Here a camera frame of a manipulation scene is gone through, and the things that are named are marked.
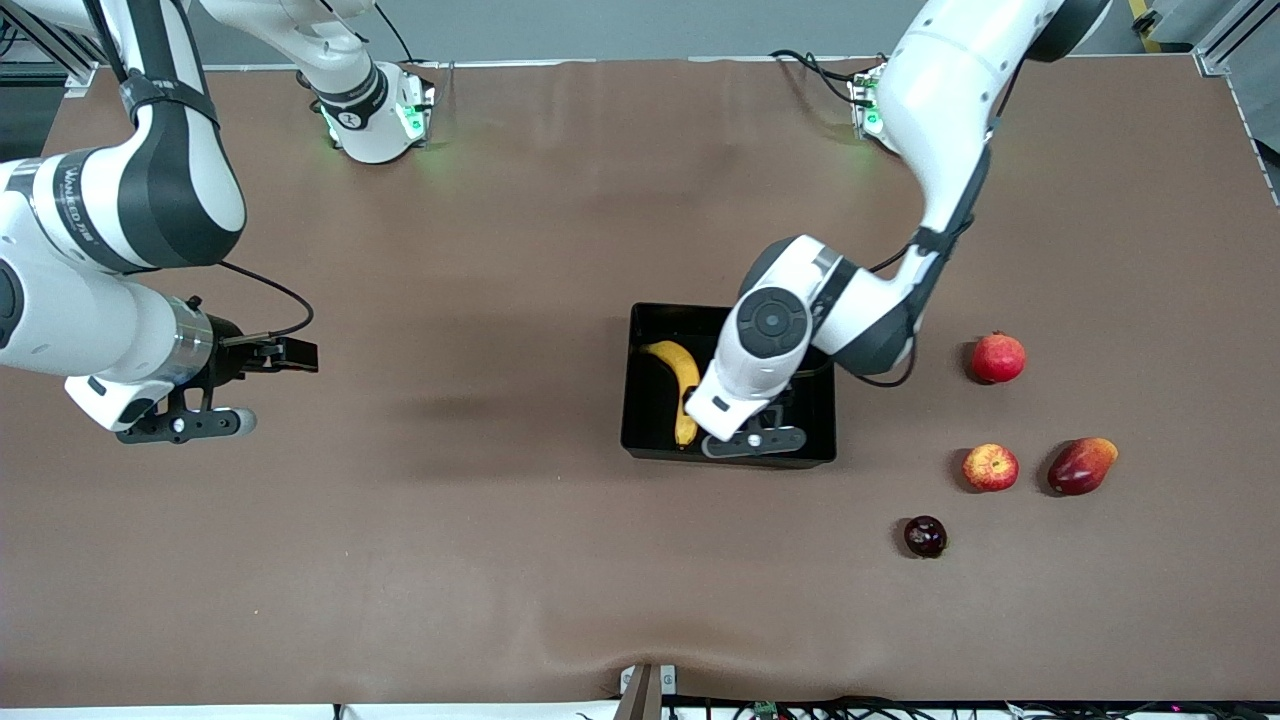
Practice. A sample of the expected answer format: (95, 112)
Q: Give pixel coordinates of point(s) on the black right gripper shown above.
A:
(226, 355)

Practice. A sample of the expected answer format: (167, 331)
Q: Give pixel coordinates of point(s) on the yellow banana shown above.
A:
(680, 365)

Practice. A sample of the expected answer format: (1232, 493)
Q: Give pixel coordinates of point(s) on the black plastic box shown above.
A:
(655, 425)

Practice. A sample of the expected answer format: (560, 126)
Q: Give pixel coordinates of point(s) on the red yellow apple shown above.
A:
(990, 468)

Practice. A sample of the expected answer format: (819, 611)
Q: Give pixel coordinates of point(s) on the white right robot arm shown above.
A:
(60, 310)

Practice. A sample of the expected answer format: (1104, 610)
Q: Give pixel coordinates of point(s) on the dark purple plum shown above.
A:
(925, 537)

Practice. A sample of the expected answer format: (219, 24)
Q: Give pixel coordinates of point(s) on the brown table mat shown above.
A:
(400, 550)

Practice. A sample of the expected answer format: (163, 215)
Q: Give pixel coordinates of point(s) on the red pomegranate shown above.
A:
(999, 358)

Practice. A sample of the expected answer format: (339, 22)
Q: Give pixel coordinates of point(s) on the red orange mango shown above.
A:
(1080, 468)

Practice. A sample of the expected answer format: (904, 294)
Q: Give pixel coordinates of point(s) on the aluminium frame profile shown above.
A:
(40, 40)
(1225, 60)

